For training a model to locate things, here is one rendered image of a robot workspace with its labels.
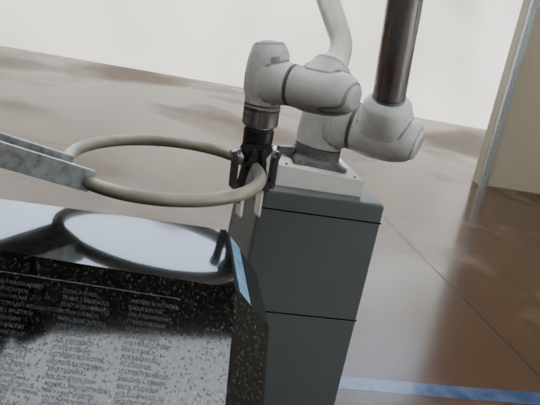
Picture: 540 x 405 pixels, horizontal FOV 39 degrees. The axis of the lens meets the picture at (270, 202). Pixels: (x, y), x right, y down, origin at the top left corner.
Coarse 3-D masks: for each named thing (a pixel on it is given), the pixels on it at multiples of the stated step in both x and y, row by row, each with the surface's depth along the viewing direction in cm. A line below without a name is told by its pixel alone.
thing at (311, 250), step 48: (288, 192) 232; (240, 240) 250; (288, 240) 237; (336, 240) 240; (288, 288) 242; (336, 288) 245; (288, 336) 247; (336, 336) 250; (288, 384) 253; (336, 384) 256
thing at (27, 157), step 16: (0, 144) 150; (16, 144) 164; (32, 144) 166; (0, 160) 151; (16, 160) 153; (32, 160) 155; (48, 160) 157; (64, 160) 172; (32, 176) 157; (48, 176) 159; (64, 176) 161; (80, 176) 163
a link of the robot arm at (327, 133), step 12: (300, 120) 246; (312, 120) 241; (324, 120) 240; (336, 120) 238; (348, 120) 237; (300, 132) 245; (312, 132) 242; (324, 132) 240; (336, 132) 239; (312, 144) 243; (324, 144) 242; (336, 144) 242
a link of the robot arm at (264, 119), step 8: (248, 104) 184; (248, 112) 185; (256, 112) 184; (264, 112) 184; (272, 112) 185; (248, 120) 185; (256, 120) 184; (264, 120) 184; (272, 120) 185; (256, 128) 186; (264, 128) 185; (272, 128) 186
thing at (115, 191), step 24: (96, 144) 193; (120, 144) 199; (144, 144) 202; (168, 144) 204; (192, 144) 203; (96, 192) 163; (120, 192) 161; (144, 192) 161; (216, 192) 166; (240, 192) 170
